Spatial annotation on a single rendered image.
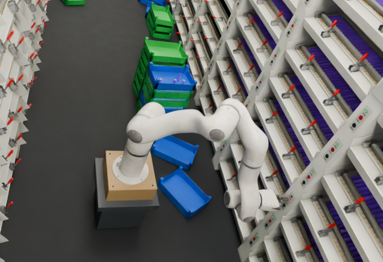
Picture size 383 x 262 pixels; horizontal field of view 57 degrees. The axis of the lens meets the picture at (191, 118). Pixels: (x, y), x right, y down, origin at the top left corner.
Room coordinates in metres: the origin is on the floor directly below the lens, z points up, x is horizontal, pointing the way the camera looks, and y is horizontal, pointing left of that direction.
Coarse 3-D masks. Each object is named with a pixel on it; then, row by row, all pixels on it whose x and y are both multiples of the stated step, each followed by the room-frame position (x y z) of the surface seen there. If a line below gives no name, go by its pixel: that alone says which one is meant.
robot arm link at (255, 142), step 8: (224, 104) 1.18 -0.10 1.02; (232, 104) 1.19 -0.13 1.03; (240, 104) 1.21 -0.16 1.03; (240, 112) 1.18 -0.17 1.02; (240, 120) 1.17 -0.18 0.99; (248, 120) 1.15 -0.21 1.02; (240, 128) 1.15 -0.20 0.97; (248, 128) 1.12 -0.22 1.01; (256, 128) 1.13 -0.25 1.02; (240, 136) 1.13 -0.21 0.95; (248, 136) 1.10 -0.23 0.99; (256, 136) 1.10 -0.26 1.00; (264, 136) 1.12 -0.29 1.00; (248, 144) 1.09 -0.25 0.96; (256, 144) 1.09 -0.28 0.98; (264, 144) 1.10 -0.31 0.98; (248, 152) 1.09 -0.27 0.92; (256, 152) 1.08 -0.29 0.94; (264, 152) 1.10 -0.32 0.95; (248, 160) 1.09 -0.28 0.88; (256, 160) 1.09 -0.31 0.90
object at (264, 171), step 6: (252, 120) 1.86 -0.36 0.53; (258, 120) 1.88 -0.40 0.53; (264, 162) 1.57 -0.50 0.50; (270, 162) 1.58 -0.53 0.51; (264, 168) 1.53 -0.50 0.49; (264, 174) 1.48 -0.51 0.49; (270, 174) 1.49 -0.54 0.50; (264, 180) 1.45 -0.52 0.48; (276, 180) 1.46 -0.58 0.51; (264, 186) 1.43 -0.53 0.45; (270, 186) 1.41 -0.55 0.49; (276, 192) 1.38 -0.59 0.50; (282, 192) 1.39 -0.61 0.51
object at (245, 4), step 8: (240, 8) 2.46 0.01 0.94; (248, 8) 2.49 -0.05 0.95; (232, 24) 2.46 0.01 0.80; (224, 32) 2.52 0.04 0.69; (232, 32) 2.47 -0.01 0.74; (224, 40) 2.48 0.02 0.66; (216, 48) 2.54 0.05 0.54; (224, 48) 2.47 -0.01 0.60; (216, 56) 2.49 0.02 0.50; (208, 72) 2.50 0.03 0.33; (216, 72) 2.48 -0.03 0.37; (208, 88) 2.48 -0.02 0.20; (200, 104) 2.48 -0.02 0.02
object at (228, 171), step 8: (224, 160) 1.85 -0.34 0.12; (232, 160) 1.85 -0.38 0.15; (224, 168) 1.79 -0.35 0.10; (232, 168) 1.81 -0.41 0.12; (224, 176) 1.73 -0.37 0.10; (232, 176) 1.69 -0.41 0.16; (232, 184) 1.68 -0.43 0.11; (240, 224) 1.40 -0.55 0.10; (248, 224) 1.41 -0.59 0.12; (240, 232) 1.37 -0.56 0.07; (248, 232) 1.36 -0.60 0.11
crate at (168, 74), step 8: (152, 64) 2.06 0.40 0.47; (152, 72) 1.99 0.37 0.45; (160, 72) 2.11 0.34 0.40; (168, 72) 2.15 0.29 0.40; (176, 72) 2.19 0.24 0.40; (184, 72) 2.21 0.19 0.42; (152, 80) 1.95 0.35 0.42; (168, 80) 2.06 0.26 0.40; (192, 80) 2.12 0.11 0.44; (160, 88) 1.92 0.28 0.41; (168, 88) 1.96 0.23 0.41; (176, 88) 1.99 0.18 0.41; (184, 88) 2.03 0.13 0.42; (192, 88) 2.06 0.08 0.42
